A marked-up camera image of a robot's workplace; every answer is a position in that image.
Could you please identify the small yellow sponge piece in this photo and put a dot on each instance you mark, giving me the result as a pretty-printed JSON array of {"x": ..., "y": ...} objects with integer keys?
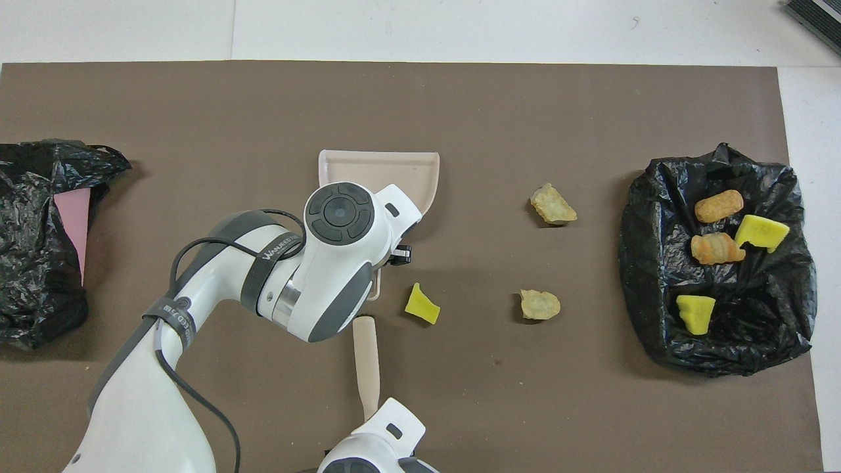
[{"x": 422, "y": 306}]

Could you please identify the striped croissant piece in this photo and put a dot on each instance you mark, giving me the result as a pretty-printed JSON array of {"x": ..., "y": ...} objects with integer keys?
[{"x": 717, "y": 248}]

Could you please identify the pink bin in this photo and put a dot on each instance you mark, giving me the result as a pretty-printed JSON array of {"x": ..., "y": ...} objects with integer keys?
[{"x": 73, "y": 217}]

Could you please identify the brown bread roll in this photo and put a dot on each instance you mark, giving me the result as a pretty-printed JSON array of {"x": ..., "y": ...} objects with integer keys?
[{"x": 719, "y": 205}]

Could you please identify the beige hand brush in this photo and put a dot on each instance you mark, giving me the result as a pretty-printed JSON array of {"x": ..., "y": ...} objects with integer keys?
[{"x": 366, "y": 355}]

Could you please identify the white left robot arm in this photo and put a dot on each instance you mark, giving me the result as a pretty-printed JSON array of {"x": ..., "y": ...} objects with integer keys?
[{"x": 328, "y": 263}]

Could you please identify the brown table mat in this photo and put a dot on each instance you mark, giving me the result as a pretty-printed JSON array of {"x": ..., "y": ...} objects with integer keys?
[{"x": 525, "y": 98}]

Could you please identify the dark ribbed device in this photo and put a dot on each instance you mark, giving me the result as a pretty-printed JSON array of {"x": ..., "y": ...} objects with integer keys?
[{"x": 818, "y": 23}]

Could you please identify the notched yellow sponge piece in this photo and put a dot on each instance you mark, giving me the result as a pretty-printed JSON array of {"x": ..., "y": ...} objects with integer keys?
[{"x": 762, "y": 231}]

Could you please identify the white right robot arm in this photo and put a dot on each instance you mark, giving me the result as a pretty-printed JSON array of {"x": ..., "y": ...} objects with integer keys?
[{"x": 374, "y": 447}]

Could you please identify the black bag over pink bin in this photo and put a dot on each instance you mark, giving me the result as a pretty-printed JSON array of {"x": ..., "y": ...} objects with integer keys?
[{"x": 33, "y": 263}]

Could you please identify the beige dustpan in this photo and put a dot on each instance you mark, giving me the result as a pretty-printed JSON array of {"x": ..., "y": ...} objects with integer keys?
[{"x": 394, "y": 172}]

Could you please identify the pale yellow elongated cracker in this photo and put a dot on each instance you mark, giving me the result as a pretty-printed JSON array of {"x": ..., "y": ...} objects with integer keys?
[{"x": 554, "y": 205}]

